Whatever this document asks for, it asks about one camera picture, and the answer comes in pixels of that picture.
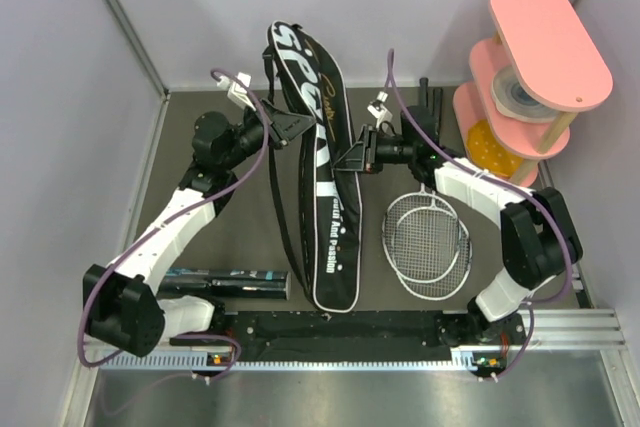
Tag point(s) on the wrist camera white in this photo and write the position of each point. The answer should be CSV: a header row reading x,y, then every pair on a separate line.
x,y
236,92
377,108

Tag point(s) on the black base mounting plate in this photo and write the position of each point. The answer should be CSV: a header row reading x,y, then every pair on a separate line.
x,y
362,336

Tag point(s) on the yellow dotted plate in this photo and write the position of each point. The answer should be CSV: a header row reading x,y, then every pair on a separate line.
x,y
487,153

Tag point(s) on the pink three-tier shelf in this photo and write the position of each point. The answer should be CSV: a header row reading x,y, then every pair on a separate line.
x,y
555,61

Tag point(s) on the black shuttlecock tube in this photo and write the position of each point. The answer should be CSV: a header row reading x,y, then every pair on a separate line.
x,y
239,284

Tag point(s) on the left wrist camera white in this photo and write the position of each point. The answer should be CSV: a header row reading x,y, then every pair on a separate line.
x,y
236,92

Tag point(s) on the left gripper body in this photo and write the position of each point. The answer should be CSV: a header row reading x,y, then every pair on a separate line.
x,y
250,135

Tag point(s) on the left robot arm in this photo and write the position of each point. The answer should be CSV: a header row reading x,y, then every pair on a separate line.
x,y
121,307

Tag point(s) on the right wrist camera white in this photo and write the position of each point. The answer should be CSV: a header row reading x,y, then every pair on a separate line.
x,y
377,108

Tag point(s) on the tape roll on shelf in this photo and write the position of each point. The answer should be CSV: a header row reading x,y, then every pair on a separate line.
x,y
511,100

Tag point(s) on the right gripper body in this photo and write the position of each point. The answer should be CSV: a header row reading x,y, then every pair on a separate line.
x,y
383,150

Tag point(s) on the aluminium frame rail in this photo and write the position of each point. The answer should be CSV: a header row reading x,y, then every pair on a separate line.
x,y
548,330

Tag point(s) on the black sport racket bag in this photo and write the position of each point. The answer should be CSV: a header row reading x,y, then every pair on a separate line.
x,y
330,201

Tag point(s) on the white badminton racket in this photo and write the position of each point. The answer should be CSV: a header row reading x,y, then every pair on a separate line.
x,y
425,232
440,267

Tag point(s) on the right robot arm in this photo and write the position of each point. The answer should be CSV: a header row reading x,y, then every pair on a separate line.
x,y
538,238

